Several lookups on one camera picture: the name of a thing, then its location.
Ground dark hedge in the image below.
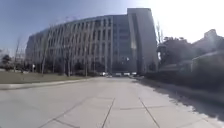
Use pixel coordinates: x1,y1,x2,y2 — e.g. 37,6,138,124
143,50,224,94

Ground dry grass strip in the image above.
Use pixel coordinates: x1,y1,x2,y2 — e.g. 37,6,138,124
0,70,88,85

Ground large grey curved building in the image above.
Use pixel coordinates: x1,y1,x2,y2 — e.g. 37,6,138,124
24,7,159,76

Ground pale kerb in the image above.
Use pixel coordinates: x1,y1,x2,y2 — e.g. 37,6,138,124
0,77,101,91

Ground row of bare trees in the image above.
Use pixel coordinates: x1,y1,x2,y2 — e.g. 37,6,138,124
12,23,98,78

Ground grey concrete slab pavement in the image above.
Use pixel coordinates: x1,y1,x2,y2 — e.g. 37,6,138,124
0,76,224,128

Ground dark leafy tree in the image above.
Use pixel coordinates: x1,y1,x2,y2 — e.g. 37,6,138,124
157,36,198,67

